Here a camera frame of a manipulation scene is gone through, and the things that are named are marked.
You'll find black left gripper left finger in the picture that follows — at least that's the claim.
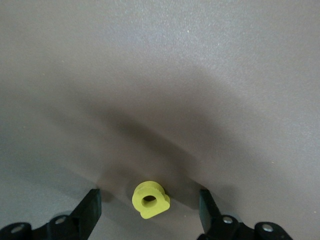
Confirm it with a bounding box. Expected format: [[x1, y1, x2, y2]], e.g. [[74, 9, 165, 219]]
[[47, 188, 102, 240]]

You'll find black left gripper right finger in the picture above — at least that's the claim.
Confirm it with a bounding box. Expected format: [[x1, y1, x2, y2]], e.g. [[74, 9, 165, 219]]
[[199, 189, 241, 240]]

